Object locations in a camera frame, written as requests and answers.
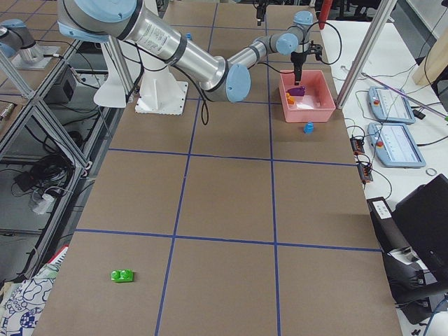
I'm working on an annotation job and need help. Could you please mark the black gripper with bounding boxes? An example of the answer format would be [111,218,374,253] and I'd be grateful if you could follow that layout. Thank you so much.
[290,41,322,85]

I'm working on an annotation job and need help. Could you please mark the purple sloped block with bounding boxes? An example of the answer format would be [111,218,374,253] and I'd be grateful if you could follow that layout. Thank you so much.
[287,85,306,97]

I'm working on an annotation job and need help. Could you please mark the orange sloped block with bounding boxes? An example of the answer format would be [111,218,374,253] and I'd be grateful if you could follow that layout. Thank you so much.
[286,92,296,106]

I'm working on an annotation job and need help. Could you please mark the small blue single-stud block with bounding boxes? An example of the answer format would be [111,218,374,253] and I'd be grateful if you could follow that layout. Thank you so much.
[303,122,314,134]

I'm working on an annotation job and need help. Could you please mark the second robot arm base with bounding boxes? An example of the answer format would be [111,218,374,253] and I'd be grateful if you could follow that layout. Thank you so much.
[1,19,60,70]

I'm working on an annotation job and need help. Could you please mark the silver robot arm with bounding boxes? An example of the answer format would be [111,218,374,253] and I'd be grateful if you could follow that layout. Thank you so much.
[57,1,323,102]

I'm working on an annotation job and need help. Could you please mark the pink plastic box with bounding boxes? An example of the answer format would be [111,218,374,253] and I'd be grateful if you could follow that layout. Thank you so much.
[279,70,336,123]

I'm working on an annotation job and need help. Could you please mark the upper teach pendant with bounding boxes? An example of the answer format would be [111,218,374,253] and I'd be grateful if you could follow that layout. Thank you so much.
[367,86,415,125]

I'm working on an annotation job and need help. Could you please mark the teach pendant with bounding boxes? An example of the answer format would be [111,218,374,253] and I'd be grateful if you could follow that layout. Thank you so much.
[367,122,426,169]
[367,86,415,125]

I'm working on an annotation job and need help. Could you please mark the orange black usb hub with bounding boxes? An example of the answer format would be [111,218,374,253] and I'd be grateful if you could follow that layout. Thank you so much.
[350,136,365,155]

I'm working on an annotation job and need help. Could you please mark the lower teach pendant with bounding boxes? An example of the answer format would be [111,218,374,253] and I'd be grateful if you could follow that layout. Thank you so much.
[367,122,426,169]

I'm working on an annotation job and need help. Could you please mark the black printer device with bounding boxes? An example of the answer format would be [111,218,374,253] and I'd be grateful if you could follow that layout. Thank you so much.
[367,174,447,324]

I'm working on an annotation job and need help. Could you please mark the green two-stud block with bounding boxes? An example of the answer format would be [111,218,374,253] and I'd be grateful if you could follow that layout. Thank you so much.
[110,269,134,283]

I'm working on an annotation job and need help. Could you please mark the patterned cloth bag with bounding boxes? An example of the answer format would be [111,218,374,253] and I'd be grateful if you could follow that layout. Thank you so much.
[1,264,60,336]

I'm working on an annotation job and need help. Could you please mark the aluminium frame post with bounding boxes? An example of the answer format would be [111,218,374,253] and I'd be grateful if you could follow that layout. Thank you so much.
[335,0,398,109]

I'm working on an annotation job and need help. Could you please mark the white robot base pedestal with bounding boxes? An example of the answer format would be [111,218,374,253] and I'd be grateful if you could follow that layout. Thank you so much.
[135,61,188,116]

